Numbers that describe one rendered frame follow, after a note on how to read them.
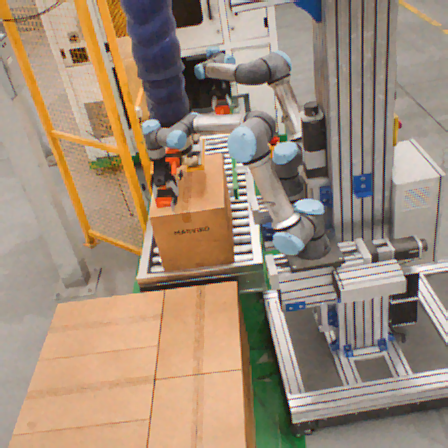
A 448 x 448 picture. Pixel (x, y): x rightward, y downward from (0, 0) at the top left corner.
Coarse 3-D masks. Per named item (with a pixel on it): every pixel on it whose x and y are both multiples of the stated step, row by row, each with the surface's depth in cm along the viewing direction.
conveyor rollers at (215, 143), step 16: (208, 144) 437; (224, 144) 428; (224, 160) 406; (240, 176) 383; (240, 192) 368; (240, 208) 353; (240, 224) 338; (240, 240) 324; (240, 256) 310; (160, 272) 312
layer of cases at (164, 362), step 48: (192, 288) 295; (48, 336) 282; (96, 336) 276; (144, 336) 271; (192, 336) 266; (240, 336) 262; (48, 384) 256; (96, 384) 251; (144, 384) 247; (192, 384) 243; (240, 384) 239; (48, 432) 234; (96, 432) 231; (144, 432) 227; (192, 432) 223; (240, 432) 220
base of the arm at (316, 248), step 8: (312, 240) 220; (320, 240) 221; (328, 240) 225; (304, 248) 223; (312, 248) 221; (320, 248) 221; (328, 248) 224; (304, 256) 223; (312, 256) 222; (320, 256) 223
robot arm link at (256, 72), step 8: (200, 64) 280; (208, 64) 277; (216, 64) 272; (224, 64) 268; (240, 64) 256; (248, 64) 252; (256, 64) 250; (264, 64) 250; (200, 72) 279; (208, 72) 276; (216, 72) 270; (224, 72) 265; (232, 72) 259; (240, 72) 253; (248, 72) 251; (256, 72) 250; (264, 72) 250; (232, 80) 263; (240, 80) 255; (248, 80) 253; (256, 80) 252; (264, 80) 253
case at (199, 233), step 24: (216, 168) 316; (192, 192) 298; (216, 192) 294; (168, 216) 284; (192, 216) 284; (216, 216) 285; (168, 240) 293; (192, 240) 293; (216, 240) 294; (168, 264) 302; (192, 264) 303; (216, 264) 303
